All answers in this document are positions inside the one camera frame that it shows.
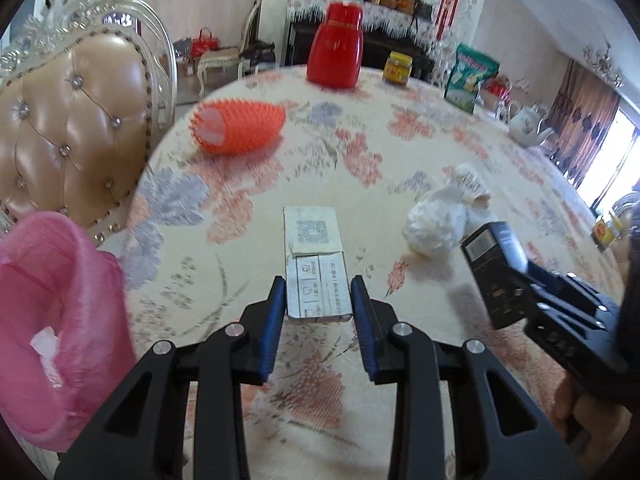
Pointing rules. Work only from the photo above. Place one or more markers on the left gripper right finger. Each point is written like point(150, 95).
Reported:
point(499, 431)

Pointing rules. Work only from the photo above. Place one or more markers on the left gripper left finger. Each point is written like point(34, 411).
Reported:
point(138, 432)

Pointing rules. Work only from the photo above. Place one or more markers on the small black box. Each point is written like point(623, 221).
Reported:
point(500, 269)

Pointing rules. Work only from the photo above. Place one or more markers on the white plastic bag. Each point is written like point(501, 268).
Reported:
point(436, 224)

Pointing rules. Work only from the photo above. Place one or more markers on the white black-pattern paper cup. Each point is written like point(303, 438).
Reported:
point(474, 190)

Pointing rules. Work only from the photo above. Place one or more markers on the cardboard cigarette box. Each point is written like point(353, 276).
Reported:
point(315, 268)

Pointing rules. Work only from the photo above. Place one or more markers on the orange foam net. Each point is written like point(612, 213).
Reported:
point(233, 127)

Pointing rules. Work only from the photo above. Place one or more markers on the pink-lined trash bin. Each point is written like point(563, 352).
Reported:
point(65, 343)

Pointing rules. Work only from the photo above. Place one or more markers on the right hand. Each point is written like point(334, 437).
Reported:
point(606, 423)

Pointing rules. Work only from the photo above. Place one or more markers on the small yellow red can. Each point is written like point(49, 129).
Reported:
point(606, 230)

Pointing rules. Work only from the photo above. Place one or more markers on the brown curtain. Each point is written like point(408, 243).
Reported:
point(581, 114)

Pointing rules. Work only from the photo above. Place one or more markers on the white porcelain teapot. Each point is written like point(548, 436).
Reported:
point(529, 126)

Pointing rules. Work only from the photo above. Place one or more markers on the floral tablecloth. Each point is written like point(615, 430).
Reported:
point(206, 238)

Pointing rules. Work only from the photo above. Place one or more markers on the chandelier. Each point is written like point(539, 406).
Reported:
point(602, 65)

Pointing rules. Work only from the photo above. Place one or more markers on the green snack bag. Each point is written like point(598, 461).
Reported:
point(471, 69)

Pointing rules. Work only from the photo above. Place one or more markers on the yellow-lid jar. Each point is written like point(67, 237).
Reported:
point(397, 69)

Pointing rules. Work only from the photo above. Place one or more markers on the tufted beige ornate chair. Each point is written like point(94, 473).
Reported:
point(88, 89)

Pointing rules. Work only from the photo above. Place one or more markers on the black piano with lace cover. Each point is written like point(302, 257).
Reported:
point(384, 30)

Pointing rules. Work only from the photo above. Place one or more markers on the red thermos bottle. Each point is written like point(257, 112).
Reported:
point(335, 57)

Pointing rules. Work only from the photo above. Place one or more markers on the red handbag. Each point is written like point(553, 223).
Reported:
point(204, 42)

